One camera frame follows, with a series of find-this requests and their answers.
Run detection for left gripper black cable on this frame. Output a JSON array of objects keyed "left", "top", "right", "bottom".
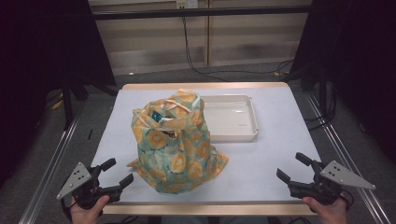
[{"left": 60, "top": 199, "right": 78, "bottom": 223}]

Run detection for black curtain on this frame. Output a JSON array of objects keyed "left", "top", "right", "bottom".
[
  {"left": 0, "top": 0, "right": 117, "bottom": 188},
  {"left": 288, "top": 0, "right": 396, "bottom": 162}
]

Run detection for floral fabric bag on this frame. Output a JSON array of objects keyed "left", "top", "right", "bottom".
[{"left": 126, "top": 89, "right": 230, "bottom": 195}]

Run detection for wooden table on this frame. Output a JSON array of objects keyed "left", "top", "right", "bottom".
[{"left": 102, "top": 81, "right": 317, "bottom": 217}]

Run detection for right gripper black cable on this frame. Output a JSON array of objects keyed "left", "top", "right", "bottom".
[{"left": 340, "top": 189, "right": 355, "bottom": 213}]

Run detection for black horizontal bar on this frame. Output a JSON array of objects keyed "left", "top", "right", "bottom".
[{"left": 92, "top": 5, "right": 312, "bottom": 21}]

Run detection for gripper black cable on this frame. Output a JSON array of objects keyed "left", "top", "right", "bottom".
[
  {"left": 60, "top": 199, "right": 78, "bottom": 223},
  {"left": 340, "top": 189, "right": 355, "bottom": 213}
]

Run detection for aluminium floor rail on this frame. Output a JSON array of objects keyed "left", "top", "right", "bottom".
[
  {"left": 304, "top": 92, "right": 391, "bottom": 224},
  {"left": 18, "top": 105, "right": 85, "bottom": 224}
]

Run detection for white plastic tray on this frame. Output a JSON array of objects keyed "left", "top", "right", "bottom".
[{"left": 199, "top": 94, "right": 261, "bottom": 144}]

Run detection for black stand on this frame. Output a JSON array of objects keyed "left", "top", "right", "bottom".
[
  {"left": 288, "top": 62, "right": 337, "bottom": 119},
  {"left": 60, "top": 74, "right": 120, "bottom": 130}
]

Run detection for person's left hand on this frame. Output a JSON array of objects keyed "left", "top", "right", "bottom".
[{"left": 69, "top": 195, "right": 110, "bottom": 224}]

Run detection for black wall cable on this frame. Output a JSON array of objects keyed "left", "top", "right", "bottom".
[{"left": 181, "top": 16, "right": 295, "bottom": 82}]

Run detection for person's right hand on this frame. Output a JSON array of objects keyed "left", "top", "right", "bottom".
[{"left": 302, "top": 195, "right": 348, "bottom": 224}]

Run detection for white table mat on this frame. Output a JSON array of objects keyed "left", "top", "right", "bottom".
[{"left": 92, "top": 87, "right": 321, "bottom": 204}]

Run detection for black floor cables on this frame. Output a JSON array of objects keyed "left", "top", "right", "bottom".
[{"left": 306, "top": 90, "right": 339, "bottom": 132}]

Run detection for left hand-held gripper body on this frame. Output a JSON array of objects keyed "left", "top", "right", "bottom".
[{"left": 56, "top": 161, "right": 123, "bottom": 210}]

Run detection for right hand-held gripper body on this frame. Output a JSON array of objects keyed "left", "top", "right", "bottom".
[{"left": 288, "top": 160, "right": 376, "bottom": 206}]

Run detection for white wall socket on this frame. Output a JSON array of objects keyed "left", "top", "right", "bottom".
[{"left": 176, "top": 0, "right": 199, "bottom": 9}]

